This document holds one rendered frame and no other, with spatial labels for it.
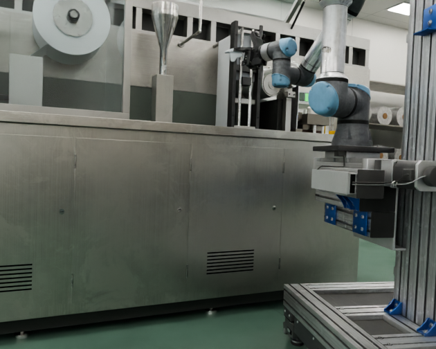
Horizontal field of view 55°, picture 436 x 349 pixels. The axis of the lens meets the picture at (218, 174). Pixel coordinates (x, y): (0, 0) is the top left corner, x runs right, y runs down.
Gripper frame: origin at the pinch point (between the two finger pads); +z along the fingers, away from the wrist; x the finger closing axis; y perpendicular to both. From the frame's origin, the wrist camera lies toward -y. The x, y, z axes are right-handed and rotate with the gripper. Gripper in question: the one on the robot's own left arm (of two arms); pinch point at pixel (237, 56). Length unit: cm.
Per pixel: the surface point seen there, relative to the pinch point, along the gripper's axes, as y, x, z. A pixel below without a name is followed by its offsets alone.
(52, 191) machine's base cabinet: 74, -69, 15
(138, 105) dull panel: 23, -16, 63
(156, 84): 14.7, -20.7, 36.2
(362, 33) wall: -189, 373, 209
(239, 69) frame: 1.7, 10.5, 10.6
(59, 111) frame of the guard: 42, -70, 18
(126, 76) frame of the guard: 22, -47, 12
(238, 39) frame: -13.7, 8.5, 12.3
